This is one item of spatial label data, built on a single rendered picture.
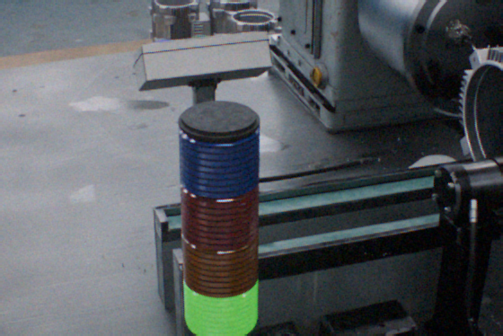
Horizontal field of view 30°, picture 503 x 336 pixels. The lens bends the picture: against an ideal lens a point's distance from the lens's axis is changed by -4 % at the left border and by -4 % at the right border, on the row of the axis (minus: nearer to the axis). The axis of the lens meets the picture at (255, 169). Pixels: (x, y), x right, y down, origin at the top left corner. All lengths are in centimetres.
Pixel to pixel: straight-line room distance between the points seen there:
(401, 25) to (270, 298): 47
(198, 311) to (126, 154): 82
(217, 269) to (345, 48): 88
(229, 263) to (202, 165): 9
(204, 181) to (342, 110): 93
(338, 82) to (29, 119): 55
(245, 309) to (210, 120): 16
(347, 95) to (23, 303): 68
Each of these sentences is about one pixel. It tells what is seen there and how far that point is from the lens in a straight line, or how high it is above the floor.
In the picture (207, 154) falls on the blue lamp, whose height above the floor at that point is 120.
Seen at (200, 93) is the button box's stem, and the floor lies 101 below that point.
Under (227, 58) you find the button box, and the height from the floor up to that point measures 106.
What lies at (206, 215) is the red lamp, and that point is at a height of 115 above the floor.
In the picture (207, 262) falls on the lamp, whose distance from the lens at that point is 73.
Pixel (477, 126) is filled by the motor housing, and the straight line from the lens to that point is 128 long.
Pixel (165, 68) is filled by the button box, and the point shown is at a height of 105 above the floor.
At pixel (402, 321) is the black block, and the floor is 86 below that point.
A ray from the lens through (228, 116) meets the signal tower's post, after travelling 70.
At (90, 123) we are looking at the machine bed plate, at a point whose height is 80.
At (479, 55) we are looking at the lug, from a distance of 122.
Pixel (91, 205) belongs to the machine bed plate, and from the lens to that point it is 142.
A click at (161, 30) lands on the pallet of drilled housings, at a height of 25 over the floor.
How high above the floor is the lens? 151
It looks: 28 degrees down
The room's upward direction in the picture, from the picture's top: 1 degrees clockwise
